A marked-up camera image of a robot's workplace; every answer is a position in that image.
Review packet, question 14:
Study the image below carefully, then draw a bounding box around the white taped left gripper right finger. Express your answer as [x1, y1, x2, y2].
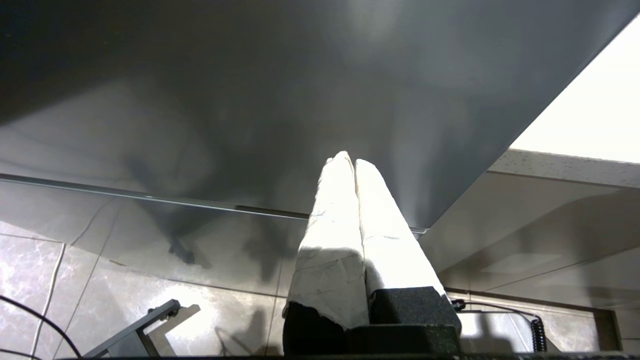
[353, 158, 463, 332]

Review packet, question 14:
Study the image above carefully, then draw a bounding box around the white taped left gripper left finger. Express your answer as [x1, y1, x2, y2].
[281, 150, 372, 357]

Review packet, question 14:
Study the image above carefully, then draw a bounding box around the grey base cabinet front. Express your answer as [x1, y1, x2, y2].
[419, 169, 640, 353]

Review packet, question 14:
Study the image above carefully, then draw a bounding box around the tall grey metal appliance front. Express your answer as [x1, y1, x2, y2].
[0, 0, 640, 297]

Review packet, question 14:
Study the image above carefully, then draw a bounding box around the grey metal stand leg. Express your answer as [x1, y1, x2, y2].
[84, 299, 202, 359]

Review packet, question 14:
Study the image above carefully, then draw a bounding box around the black coiled cable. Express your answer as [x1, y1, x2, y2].
[451, 298, 549, 354]

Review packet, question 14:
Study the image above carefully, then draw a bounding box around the black floor cable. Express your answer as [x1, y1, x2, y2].
[0, 294, 84, 360]

